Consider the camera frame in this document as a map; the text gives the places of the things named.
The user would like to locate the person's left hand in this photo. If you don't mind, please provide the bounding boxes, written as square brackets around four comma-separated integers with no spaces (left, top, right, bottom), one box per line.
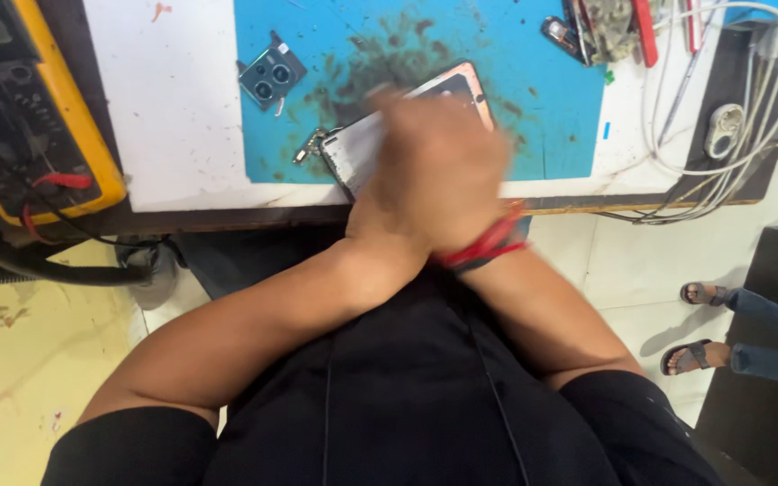
[345,177,412,256]

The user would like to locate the person's right hand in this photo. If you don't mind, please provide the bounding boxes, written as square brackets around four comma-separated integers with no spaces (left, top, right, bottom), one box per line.
[365,86,516,263]

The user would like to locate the phone with copper frame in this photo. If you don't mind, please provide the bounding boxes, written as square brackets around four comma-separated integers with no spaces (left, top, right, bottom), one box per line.
[319,61,497,202]

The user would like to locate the small metal phone part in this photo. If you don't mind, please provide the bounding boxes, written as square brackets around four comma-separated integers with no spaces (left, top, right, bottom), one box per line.
[292,127,330,167]

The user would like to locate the blue work mat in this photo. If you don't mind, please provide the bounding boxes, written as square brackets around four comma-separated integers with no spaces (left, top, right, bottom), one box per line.
[234,0,609,185]

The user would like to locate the red thread wristband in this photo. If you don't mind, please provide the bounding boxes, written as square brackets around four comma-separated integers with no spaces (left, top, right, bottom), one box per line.
[433,201,530,275]

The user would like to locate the small black phone part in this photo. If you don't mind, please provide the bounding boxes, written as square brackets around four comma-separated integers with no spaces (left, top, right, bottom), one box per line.
[542,16,580,56]

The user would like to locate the person's dark trousers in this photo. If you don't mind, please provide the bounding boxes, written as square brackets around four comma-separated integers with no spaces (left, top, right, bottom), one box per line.
[172,223,351,301]

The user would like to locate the grey metal tweezers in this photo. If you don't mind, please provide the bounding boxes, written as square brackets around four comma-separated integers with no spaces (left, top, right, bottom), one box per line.
[657,37,704,148]

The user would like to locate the grey shoe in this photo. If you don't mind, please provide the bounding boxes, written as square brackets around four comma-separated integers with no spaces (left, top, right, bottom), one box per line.
[115,236,186,311]

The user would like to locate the person's black shirt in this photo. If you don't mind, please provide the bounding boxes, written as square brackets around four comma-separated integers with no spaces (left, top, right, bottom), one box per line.
[41,266,725,486]

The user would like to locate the red and white tool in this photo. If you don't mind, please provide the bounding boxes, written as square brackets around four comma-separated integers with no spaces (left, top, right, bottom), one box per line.
[684,0,705,54]

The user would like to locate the yellow multimeter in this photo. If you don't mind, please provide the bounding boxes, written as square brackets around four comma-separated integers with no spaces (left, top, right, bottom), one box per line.
[0,0,128,228]

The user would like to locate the red probe plug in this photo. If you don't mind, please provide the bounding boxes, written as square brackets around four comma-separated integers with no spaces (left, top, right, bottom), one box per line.
[31,172,95,192]

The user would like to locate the blue-grey phone camera bezel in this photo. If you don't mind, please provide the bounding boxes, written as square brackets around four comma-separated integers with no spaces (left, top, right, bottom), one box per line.
[236,30,309,117]

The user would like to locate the red tool handle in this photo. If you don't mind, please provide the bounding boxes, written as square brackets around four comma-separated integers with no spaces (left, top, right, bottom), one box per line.
[631,0,660,69]

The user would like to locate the bundle of white cables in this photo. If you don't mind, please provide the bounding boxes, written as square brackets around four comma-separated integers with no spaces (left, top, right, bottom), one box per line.
[598,0,778,225]

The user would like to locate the thin black probe cable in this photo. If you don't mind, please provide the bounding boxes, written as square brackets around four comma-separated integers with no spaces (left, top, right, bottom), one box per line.
[23,189,168,249]

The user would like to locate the thick black hose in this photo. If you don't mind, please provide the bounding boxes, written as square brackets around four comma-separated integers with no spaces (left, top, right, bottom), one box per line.
[0,242,155,293]

